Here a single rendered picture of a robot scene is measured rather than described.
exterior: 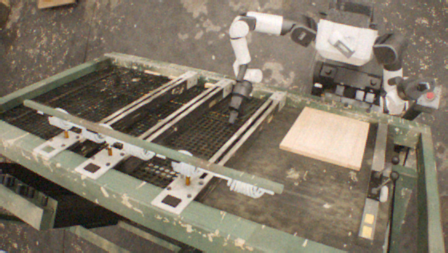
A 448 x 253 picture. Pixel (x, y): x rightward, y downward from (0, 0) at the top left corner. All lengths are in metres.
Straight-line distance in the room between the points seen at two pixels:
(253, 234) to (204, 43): 2.53
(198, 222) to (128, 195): 0.25
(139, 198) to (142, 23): 2.80
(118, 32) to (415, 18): 2.85
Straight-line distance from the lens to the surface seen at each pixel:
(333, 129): 1.90
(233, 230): 1.07
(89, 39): 4.16
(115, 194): 1.22
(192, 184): 1.21
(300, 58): 3.10
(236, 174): 1.01
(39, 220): 1.68
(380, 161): 1.68
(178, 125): 1.69
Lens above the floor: 2.93
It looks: 69 degrees down
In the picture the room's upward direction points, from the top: 68 degrees counter-clockwise
